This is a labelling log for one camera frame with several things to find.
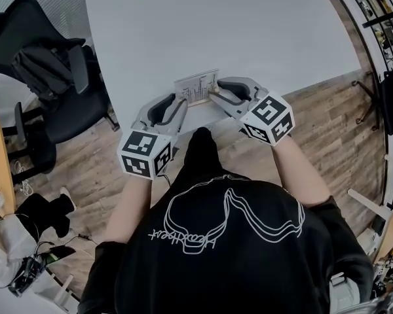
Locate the white table leg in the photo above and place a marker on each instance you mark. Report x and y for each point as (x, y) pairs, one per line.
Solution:
(366, 203)

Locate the person's right forearm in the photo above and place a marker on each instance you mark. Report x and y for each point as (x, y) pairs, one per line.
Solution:
(298, 175)

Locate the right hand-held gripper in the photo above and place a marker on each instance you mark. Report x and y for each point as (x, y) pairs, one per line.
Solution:
(268, 110)

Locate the tablet with green screen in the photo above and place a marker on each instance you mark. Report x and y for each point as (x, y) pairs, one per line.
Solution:
(57, 254)

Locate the black backpack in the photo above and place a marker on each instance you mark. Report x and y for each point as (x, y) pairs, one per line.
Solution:
(42, 74)

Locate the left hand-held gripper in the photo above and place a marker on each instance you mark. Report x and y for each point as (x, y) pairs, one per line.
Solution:
(139, 144)

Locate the person's black printed t-shirt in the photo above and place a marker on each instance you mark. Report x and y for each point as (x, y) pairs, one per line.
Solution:
(216, 273)

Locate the person's black trousers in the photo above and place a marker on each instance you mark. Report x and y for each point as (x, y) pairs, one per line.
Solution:
(201, 149)

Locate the black office chair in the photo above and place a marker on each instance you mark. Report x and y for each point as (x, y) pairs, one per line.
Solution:
(19, 21)

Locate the person's left forearm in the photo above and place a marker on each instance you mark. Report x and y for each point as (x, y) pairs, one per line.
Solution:
(131, 208)

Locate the grey bag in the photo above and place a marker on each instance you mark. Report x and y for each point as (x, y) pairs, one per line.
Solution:
(344, 293)

